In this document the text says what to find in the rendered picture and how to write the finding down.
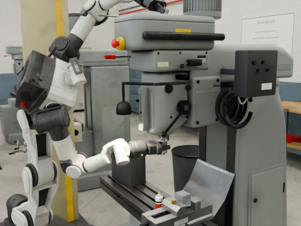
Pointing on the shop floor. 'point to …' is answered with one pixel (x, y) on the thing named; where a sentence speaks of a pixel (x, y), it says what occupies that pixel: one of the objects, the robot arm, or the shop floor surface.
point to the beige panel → (32, 11)
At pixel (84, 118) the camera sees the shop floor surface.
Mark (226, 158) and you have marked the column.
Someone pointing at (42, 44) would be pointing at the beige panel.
